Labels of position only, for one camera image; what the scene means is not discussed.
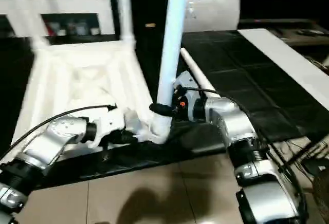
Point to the white plastic table leg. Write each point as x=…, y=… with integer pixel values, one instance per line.
x=198, y=75
x=28, y=13
x=172, y=44
x=124, y=8

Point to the white plastic table top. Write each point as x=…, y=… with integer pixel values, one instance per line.
x=82, y=80

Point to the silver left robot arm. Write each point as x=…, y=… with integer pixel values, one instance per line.
x=46, y=144

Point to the black work mat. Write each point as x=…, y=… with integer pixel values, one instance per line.
x=241, y=75

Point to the small yellow label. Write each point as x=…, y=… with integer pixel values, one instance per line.
x=150, y=25

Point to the grey pillow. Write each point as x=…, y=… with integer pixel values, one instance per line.
x=216, y=13

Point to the white flat panel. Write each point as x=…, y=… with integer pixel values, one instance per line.
x=293, y=64

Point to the black stand leg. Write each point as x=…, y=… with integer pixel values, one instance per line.
x=306, y=149

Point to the small red bottle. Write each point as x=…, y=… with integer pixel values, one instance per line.
x=50, y=29

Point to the white cabinet with glass doors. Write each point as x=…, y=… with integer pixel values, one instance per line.
x=61, y=8

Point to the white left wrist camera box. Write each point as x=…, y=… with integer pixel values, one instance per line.
x=109, y=124

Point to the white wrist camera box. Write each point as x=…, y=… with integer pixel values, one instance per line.
x=186, y=88
x=109, y=124

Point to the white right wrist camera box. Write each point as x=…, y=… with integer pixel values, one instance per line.
x=186, y=88

